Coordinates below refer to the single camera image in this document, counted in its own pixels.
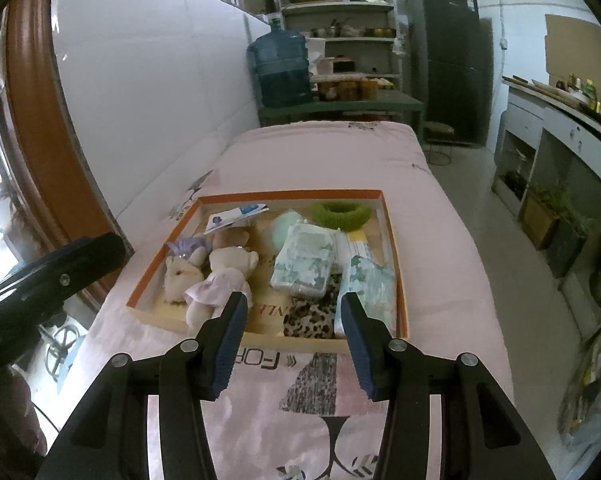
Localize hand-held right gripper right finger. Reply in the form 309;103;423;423
340;292;556;480

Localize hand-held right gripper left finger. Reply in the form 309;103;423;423
34;291;248;480

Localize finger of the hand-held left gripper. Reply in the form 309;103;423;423
30;232;127;303

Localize shallow cardboard box orange rim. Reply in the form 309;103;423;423
126;189;410;356

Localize leopard print cloth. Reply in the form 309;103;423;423
282;274;349;340

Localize leaf print tissue pack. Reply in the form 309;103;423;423
271;223;337;297
333;254;397;339

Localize cream plush bear pink dress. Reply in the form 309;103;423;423
184;245;260;335

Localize white plush toy purple hair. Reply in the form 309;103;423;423
163;236;214;307

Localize yellow white packet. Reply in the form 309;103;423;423
337;229;374;261

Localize green sponge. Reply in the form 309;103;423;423
270;209;307;254

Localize green fuzzy scrunchie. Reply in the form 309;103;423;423
313;200;371;233

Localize dried brown plant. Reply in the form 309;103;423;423
0;180;27;252

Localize plastic bag of goods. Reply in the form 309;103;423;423
557;329;601;452

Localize potted plants in crates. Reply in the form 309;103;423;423
519;179;597;279

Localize small round stool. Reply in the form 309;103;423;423
422;122;456;167

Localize low green table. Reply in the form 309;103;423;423
258;92;426;136

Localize blue water jug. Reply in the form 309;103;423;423
246;18;314;109

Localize grey kitchen counter cabinet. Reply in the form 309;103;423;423
492;75;601;332

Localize dark refrigerator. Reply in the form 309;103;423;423
405;0;494;149

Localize green metal shelf rack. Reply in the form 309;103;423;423
274;0;404;94

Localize group of condiment bottles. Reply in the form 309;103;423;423
554;74;601;109

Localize round metal wire frame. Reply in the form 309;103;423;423
44;324;80;377

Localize brown wooden door frame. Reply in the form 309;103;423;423
0;0;127;312

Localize cardboard sheet on wall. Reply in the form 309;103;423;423
545;13;601;90

